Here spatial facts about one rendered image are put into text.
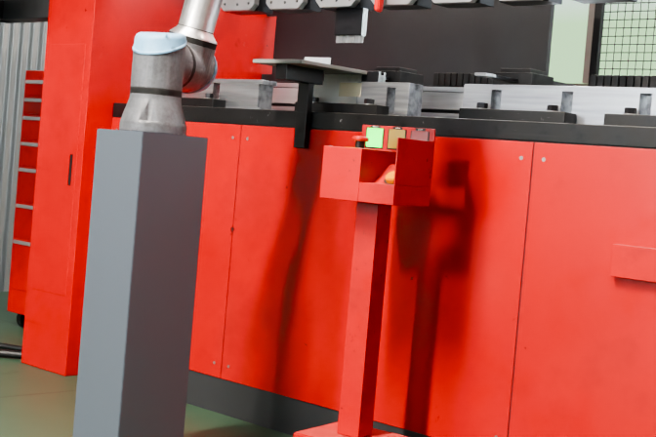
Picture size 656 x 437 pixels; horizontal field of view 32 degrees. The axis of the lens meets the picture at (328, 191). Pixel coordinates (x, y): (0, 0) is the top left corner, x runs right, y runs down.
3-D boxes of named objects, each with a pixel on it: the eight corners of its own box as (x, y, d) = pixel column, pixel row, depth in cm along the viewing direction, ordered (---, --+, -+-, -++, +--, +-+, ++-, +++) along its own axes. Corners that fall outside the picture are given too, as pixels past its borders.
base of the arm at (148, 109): (144, 132, 250) (147, 86, 250) (105, 129, 261) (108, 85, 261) (199, 137, 261) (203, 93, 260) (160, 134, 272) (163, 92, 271)
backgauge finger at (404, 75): (334, 77, 329) (336, 59, 329) (391, 87, 348) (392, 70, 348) (366, 78, 321) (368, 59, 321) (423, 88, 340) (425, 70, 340)
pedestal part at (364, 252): (336, 433, 266) (356, 200, 265) (350, 429, 271) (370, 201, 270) (357, 438, 263) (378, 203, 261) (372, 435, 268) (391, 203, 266)
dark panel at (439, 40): (267, 113, 413) (278, -10, 412) (271, 113, 415) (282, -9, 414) (540, 126, 338) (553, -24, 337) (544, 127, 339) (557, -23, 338)
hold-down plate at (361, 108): (293, 111, 324) (294, 101, 324) (307, 113, 328) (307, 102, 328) (376, 115, 304) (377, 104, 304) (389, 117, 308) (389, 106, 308)
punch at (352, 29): (333, 42, 325) (336, 9, 324) (338, 43, 326) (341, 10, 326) (360, 42, 318) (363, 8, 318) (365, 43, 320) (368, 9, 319)
